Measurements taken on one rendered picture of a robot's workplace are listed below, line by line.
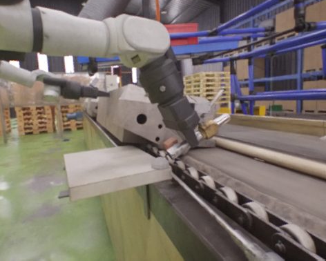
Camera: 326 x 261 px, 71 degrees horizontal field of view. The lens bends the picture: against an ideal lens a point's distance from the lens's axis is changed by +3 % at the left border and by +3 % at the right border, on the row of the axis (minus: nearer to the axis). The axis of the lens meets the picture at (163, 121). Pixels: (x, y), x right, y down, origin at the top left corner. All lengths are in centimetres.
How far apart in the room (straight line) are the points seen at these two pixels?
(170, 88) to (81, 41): 19
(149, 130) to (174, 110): 22
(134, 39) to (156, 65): 8
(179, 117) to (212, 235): 25
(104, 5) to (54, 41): 788
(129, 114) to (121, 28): 30
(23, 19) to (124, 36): 15
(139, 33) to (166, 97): 14
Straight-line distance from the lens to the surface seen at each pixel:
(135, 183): 50
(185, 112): 50
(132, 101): 68
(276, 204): 49
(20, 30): 41
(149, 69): 49
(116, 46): 44
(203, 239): 34
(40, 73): 116
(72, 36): 42
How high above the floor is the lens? 95
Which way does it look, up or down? 6 degrees down
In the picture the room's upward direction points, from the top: 3 degrees counter-clockwise
